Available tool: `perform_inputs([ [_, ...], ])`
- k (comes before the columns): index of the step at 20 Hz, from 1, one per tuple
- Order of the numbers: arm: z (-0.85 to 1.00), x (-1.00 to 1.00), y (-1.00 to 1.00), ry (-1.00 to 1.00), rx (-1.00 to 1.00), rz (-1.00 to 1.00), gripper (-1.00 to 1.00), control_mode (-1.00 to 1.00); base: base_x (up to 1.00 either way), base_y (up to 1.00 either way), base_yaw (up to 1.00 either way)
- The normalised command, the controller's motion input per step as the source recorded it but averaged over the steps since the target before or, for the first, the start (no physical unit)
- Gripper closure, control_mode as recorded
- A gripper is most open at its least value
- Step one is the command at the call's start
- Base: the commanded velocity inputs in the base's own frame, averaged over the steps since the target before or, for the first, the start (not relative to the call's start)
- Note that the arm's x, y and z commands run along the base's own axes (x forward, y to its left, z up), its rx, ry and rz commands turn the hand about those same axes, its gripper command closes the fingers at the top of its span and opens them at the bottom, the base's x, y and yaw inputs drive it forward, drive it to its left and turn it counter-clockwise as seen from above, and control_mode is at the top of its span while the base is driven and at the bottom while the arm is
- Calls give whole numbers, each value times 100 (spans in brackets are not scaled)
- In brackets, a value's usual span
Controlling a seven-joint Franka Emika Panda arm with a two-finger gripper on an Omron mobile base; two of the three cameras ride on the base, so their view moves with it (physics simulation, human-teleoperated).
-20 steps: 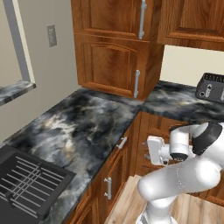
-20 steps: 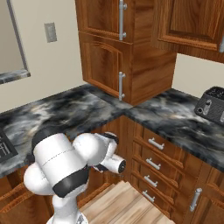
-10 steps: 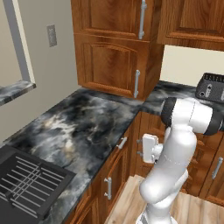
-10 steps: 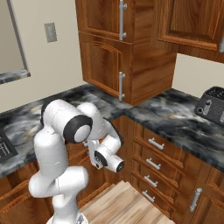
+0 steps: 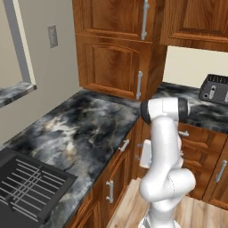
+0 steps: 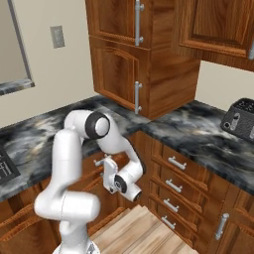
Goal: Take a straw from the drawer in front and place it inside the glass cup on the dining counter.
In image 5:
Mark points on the black toaster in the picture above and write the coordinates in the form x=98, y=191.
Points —
x=214, y=89

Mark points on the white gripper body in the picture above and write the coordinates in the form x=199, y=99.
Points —
x=146, y=154

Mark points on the grey wall socket plate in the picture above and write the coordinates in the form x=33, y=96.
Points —
x=52, y=36

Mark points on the black hob with grates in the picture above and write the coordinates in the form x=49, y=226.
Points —
x=26, y=184

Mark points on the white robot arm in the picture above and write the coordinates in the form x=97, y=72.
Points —
x=163, y=142

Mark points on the brown wooden cupboard door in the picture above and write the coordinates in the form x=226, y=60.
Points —
x=218, y=193
x=120, y=181
x=109, y=65
x=199, y=20
x=109, y=16
x=87, y=212

